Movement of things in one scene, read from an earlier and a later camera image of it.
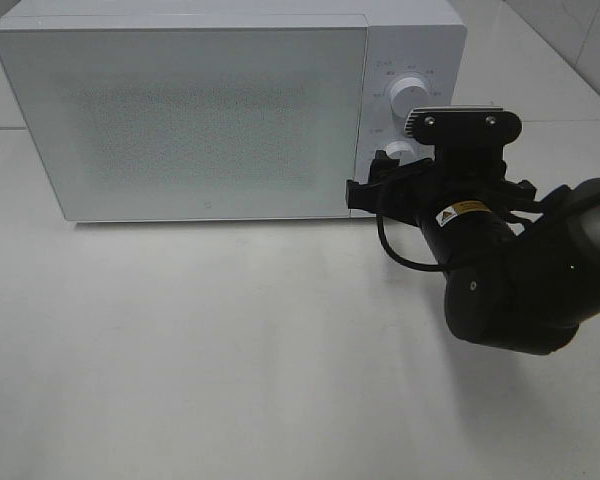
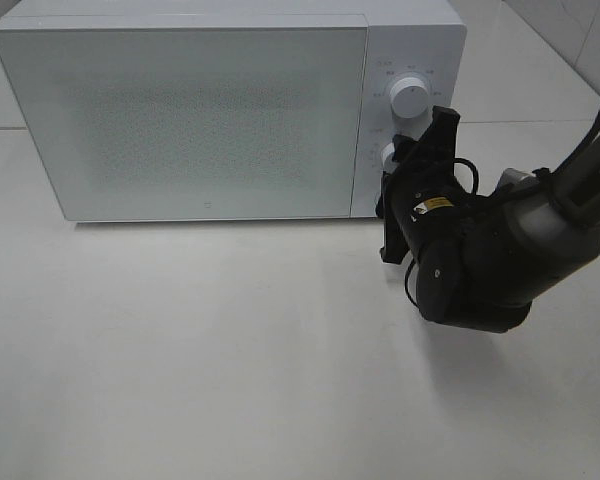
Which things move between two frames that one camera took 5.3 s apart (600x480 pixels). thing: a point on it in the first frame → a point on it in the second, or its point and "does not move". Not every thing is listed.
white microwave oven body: x=226 y=109 does not move
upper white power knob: x=407 y=94 does not move
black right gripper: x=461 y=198 → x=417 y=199
